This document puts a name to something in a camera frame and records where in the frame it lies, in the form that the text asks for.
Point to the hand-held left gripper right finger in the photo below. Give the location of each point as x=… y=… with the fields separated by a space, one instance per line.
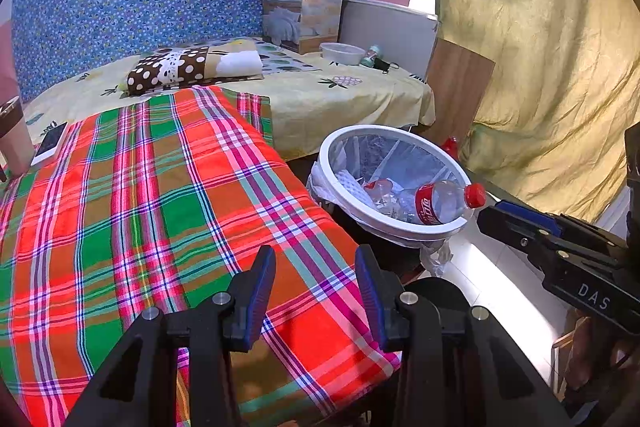
x=370 y=292

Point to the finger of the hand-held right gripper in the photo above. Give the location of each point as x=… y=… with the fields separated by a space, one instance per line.
x=530 y=214
x=510 y=232

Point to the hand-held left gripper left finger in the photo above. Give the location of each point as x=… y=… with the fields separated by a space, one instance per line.
x=262 y=292

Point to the white round trash bin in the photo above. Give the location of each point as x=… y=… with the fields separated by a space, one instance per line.
x=400 y=234

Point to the plastic bottle with red label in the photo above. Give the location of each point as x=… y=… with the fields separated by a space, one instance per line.
x=435 y=204

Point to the clear plastic packaging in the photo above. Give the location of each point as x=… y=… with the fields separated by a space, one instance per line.
x=382 y=199

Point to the person's right hand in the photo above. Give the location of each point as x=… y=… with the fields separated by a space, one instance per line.
x=597 y=352

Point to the red plastic bag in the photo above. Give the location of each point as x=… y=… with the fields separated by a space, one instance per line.
x=451 y=148

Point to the clear bin liner bag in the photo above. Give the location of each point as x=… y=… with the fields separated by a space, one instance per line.
x=400 y=157

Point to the red green plaid cloth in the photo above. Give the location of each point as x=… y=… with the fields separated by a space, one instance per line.
x=150 y=207

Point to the wooden board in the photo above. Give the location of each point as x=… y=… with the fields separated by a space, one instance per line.
x=457 y=92

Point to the yellow curtain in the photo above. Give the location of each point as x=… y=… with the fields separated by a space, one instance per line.
x=540 y=57

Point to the yellow pineapple print bedsheet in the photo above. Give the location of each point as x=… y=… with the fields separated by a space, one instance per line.
x=350 y=107

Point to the black face mask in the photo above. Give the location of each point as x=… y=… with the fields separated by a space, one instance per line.
x=386 y=66

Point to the small green bottle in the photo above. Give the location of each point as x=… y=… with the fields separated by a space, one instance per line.
x=371 y=57

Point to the white folded towel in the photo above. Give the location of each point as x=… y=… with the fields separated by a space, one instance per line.
x=242 y=64

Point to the white cabinet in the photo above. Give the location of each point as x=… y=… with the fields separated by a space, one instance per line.
x=385 y=27

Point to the white plastic bowl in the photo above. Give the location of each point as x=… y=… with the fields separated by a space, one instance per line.
x=342 y=53

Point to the brown polka dot pillow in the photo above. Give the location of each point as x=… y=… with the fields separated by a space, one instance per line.
x=165 y=69

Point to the white smartphone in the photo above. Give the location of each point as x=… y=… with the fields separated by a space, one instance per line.
x=50 y=144

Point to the cardboard quilt box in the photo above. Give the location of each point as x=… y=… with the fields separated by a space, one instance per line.
x=300 y=12

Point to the brown tumbler with lid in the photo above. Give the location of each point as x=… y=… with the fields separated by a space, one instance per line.
x=15 y=142

